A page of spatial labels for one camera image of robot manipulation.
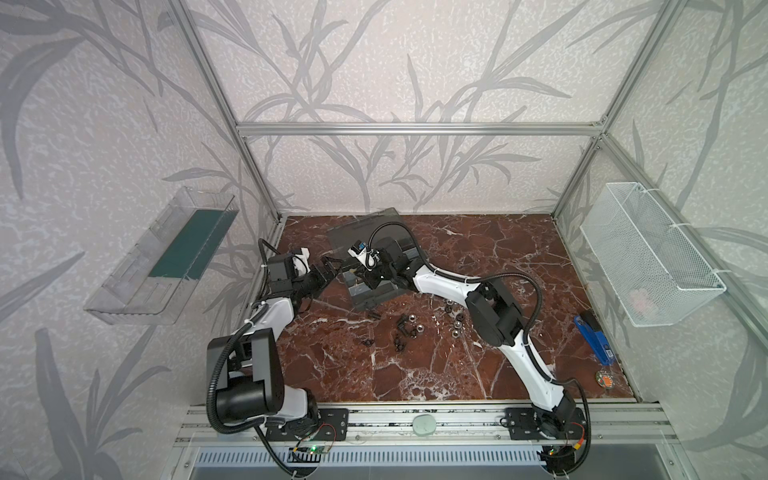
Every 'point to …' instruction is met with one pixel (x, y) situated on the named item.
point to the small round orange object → (605, 379)
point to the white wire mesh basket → (652, 268)
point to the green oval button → (424, 425)
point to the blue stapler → (597, 341)
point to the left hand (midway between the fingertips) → (340, 260)
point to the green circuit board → (317, 449)
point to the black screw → (399, 344)
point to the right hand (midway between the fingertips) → (358, 261)
